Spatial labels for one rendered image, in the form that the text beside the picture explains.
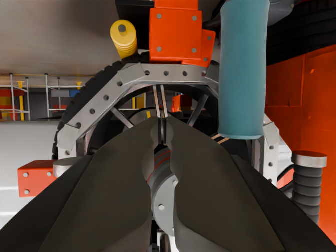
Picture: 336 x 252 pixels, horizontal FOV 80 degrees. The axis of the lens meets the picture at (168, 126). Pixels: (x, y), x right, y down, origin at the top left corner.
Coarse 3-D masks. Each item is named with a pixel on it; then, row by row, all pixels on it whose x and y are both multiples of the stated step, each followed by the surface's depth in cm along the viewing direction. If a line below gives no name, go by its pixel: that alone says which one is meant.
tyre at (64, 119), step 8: (128, 56) 55; (136, 56) 54; (144, 56) 54; (112, 64) 54; (120, 64) 54; (216, 64) 57; (104, 72) 54; (112, 72) 54; (88, 80) 54; (96, 80) 53; (104, 80) 54; (80, 88) 54; (88, 88) 53; (96, 88) 53; (80, 96) 53; (88, 96) 53; (72, 104) 53; (80, 104) 53; (64, 112) 54; (72, 112) 53; (264, 112) 61; (64, 120) 53; (56, 136) 54; (56, 144) 54; (56, 152) 54; (152, 248) 60
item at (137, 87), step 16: (128, 96) 62; (192, 96) 76; (208, 96) 62; (112, 112) 57; (192, 112) 61; (208, 112) 81; (96, 128) 57; (128, 128) 58; (96, 144) 67; (160, 144) 63; (224, 144) 78; (240, 144) 65
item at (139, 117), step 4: (140, 112) 102; (144, 112) 102; (152, 112) 103; (160, 112) 103; (132, 116) 102; (136, 116) 102; (140, 116) 102; (144, 116) 102; (132, 120) 102; (136, 120) 102; (140, 120) 102; (124, 128) 102; (164, 144) 100
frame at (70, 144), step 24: (120, 72) 46; (144, 72) 51; (168, 72) 48; (192, 72) 48; (216, 72) 48; (96, 96) 46; (120, 96) 48; (72, 120) 46; (96, 120) 47; (264, 120) 51; (72, 144) 46; (264, 144) 52; (264, 168) 52
